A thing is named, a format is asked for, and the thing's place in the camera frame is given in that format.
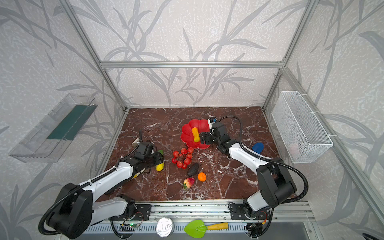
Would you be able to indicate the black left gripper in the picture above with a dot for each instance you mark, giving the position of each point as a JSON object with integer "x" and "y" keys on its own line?
{"x": 153, "y": 157}

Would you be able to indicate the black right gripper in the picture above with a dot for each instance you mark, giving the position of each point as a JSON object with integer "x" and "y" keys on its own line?
{"x": 205, "y": 138}

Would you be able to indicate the yellow fake corn fruit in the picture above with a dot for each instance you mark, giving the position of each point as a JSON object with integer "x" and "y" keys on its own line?
{"x": 196, "y": 135}

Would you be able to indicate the green yellow fake cucumber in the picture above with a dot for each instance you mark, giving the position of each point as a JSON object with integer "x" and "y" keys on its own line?
{"x": 160, "y": 167}

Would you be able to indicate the dark fake avocado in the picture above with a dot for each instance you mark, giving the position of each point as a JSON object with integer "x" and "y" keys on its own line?
{"x": 193, "y": 170}

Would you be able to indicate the red green fake apple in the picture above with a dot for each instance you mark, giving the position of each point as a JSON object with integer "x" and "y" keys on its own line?
{"x": 188, "y": 183}

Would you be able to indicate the small fake orange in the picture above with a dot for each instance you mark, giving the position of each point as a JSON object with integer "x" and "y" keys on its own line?
{"x": 202, "y": 177}

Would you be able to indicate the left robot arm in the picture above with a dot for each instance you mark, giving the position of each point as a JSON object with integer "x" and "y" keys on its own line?
{"x": 77, "y": 206}

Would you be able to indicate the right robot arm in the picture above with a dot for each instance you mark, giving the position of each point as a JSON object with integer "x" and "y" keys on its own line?
{"x": 278, "y": 183}

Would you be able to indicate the red flower-shaped fruit bowl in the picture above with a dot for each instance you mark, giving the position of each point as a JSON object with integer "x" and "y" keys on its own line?
{"x": 187, "y": 136}

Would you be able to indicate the red fake cherry tomato bunch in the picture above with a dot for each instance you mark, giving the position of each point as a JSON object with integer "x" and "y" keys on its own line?
{"x": 183, "y": 158}

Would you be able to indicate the blue round object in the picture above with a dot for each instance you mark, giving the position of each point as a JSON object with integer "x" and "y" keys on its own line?
{"x": 258, "y": 148}

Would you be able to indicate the silver round tin lid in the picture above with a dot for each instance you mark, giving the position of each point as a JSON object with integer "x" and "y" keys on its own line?
{"x": 165, "y": 227}

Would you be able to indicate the green circuit board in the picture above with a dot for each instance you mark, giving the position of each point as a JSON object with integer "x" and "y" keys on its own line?
{"x": 129, "y": 227}

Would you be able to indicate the green yellow toy spatula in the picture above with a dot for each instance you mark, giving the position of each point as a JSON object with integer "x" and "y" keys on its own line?
{"x": 197, "y": 228}

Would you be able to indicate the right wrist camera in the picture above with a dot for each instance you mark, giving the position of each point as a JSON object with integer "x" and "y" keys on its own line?
{"x": 213, "y": 120}

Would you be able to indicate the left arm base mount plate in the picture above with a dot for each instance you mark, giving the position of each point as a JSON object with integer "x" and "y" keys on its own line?
{"x": 141, "y": 212}

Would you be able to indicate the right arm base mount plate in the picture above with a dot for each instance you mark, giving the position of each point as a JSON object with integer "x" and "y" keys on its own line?
{"x": 244, "y": 212}

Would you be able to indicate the white wire mesh basket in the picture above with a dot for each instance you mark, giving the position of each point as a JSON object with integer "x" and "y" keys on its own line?
{"x": 303, "y": 135}

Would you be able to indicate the clear acrylic wall shelf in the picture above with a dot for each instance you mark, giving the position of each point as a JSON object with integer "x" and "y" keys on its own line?
{"x": 48, "y": 141}

